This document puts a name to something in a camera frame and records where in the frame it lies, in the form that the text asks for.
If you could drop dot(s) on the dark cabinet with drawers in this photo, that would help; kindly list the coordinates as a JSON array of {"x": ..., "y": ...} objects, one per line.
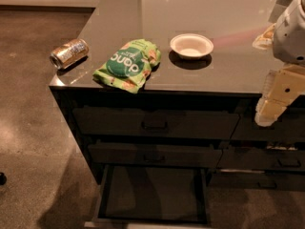
[{"x": 229, "y": 79}]

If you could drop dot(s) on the top left drawer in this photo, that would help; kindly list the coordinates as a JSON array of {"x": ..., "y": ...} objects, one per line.
[{"x": 163, "y": 123}]

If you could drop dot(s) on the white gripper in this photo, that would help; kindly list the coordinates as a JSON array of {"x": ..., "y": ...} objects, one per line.
[{"x": 291, "y": 37}]

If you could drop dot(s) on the bottom right drawer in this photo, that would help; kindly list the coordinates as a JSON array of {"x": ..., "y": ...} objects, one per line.
[{"x": 263, "y": 181}]

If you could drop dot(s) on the middle right drawer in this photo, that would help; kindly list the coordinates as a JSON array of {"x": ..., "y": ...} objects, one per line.
[{"x": 262, "y": 159}]

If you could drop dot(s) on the green rice chip bag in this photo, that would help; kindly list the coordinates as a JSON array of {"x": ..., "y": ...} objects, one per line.
[{"x": 129, "y": 68}]

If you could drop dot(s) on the white paper bowl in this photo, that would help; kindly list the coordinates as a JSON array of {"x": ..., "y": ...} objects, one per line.
[{"x": 191, "y": 46}]

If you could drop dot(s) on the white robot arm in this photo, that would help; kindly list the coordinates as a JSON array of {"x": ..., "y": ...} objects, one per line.
[{"x": 286, "y": 38}]

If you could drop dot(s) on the gold soda can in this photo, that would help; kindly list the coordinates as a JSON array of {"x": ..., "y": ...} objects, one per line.
[{"x": 69, "y": 53}]

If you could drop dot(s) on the middle left drawer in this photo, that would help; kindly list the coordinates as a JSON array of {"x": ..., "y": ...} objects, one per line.
[{"x": 154, "y": 154}]

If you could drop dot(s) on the open bottom left drawer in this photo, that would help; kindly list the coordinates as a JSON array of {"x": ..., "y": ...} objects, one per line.
[{"x": 143, "y": 197}]

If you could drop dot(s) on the small black floor object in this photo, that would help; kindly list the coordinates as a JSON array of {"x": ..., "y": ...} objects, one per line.
[{"x": 3, "y": 178}]

